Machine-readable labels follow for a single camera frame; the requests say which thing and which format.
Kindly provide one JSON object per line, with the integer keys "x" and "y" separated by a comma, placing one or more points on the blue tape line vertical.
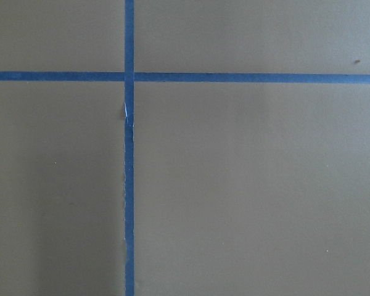
{"x": 129, "y": 147}

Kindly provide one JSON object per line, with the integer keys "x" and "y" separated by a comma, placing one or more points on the blue tape line horizontal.
{"x": 187, "y": 77}

